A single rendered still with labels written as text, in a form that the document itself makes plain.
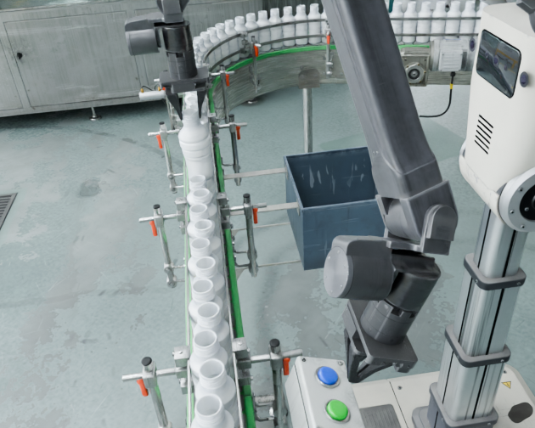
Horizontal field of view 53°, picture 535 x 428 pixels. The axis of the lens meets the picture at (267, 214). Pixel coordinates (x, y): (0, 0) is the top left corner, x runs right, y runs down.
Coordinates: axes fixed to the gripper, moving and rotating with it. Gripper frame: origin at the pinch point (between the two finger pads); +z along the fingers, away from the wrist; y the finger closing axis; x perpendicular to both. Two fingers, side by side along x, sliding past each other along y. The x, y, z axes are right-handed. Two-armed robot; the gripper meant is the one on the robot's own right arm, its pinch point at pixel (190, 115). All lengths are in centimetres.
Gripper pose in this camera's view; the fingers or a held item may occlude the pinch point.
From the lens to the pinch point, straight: 121.2
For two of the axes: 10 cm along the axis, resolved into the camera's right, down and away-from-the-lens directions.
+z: 0.7, 8.2, 5.7
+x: 1.3, 5.6, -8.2
